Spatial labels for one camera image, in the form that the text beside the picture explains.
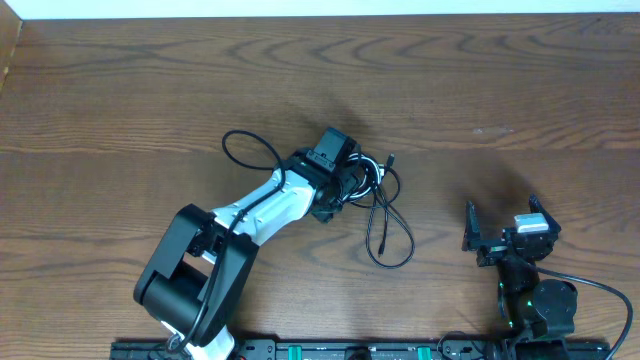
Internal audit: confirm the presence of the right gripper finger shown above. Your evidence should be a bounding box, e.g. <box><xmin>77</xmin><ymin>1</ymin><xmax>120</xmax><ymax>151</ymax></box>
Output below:
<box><xmin>528</xmin><ymin>194</ymin><xmax>561</xmax><ymax>233</ymax></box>
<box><xmin>463</xmin><ymin>201</ymin><xmax>481</xmax><ymax>245</ymax></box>

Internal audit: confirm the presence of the white USB cable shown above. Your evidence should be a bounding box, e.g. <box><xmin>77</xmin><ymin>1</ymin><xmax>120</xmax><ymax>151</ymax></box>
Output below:
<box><xmin>347</xmin><ymin>154</ymin><xmax>386</xmax><ymax>201</ymax></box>

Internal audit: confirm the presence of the thin black cable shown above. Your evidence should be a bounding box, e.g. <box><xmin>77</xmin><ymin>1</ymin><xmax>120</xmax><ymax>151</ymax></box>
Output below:
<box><xmin>363</xmin><ymin>153</ymin><xmax>416</xmax><ymax>270</ymax></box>

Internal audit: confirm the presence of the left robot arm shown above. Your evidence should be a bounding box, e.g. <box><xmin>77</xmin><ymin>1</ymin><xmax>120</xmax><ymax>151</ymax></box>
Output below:
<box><xmin>133</xmin><ymin>128</ymin><xmax>362</xmax><ymax>359</ymax></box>

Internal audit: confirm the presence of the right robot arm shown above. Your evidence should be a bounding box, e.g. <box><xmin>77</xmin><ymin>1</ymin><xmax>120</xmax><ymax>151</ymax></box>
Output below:
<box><xmin>463</xmin><ymin>195</ymin><xmax>578</xmax><ymax>359</ymax></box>

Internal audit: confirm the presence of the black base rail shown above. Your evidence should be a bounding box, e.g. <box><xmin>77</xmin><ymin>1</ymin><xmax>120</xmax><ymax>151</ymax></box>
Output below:
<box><xmin>109</xmin><ymin>338</ymin><xmax>612</xmax><ymax>360</ymax></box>

